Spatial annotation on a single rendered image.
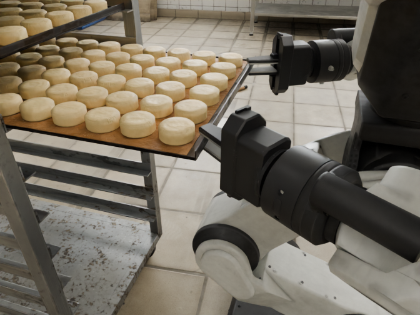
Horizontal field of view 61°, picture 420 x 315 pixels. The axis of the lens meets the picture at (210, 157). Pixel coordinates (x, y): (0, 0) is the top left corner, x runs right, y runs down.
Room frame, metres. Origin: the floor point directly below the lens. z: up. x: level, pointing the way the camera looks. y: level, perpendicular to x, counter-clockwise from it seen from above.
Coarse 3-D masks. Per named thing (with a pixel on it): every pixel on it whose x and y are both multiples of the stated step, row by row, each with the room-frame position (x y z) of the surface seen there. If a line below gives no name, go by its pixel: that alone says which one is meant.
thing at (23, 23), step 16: (0, 0) 0.86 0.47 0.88; (16, 0) 0.87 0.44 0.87; (32, 0) 0.85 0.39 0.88; (48, 0) 0.83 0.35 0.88; (64, 0) 0.83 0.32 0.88; (80, 0) 0.83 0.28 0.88; (96, 0) 0.83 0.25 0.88; (0, 16) 0.71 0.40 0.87; (16, 16) 0.67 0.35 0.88; (32, 16) 0.69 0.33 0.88; (48, 16) 0.68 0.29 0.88; (64, 16) 0.68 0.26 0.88; (80, 16) 0.73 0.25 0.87; (0, 32) 0.55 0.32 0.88; (16, 32) 0.56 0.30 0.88; (32, 32) 0.61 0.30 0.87
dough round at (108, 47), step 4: (100, 44) 0.81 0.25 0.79; (104, 44) 0.81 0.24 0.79; (108, 44) 0.81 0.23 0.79; (112, 44) 0.81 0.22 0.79; (116, 44) 0.81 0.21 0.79; (100, 48) 0.79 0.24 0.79; (104, 48) 0.79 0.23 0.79; (108, 48) 0.79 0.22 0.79; (112, 48) 0.79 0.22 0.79; (116, 48) 0.79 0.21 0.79; (108, 52) 0.78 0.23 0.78
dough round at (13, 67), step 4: (0, 64) 0.67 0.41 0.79; (4, 64) 0.67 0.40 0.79; (8, 64) 0.67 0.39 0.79; (12, 64) 0.67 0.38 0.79; (16, 64) 0.67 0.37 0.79; (0, 68) 0.65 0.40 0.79; (4, 68) 0.65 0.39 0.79; (8, 68) 0.65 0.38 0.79; (12, 68) 0.65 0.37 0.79; (16, 68) 0.66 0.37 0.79; (0, 72) 0.64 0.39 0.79; (4, 72) 0.64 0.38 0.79; (8, 72) 0.64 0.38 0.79; (12, 72) 0.65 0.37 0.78; (16, 72) 0.65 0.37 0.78; (0, 76) 0.64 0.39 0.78
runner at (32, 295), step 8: (0, 280) 0.53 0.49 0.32; (0, 288) 0.50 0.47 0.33; (8, 288) 0.49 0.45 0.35; (16, 288) 0.51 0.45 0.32; (24, 288) 0.51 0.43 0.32; (16, 296) 0.49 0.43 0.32; (24, 296) 0.48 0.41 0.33; (32, 296) 0.47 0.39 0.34; (40, 296) 0.47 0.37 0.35; (40, 304) 0.47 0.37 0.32; (72, 304) 0.47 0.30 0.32; (72, 312) 0.45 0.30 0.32
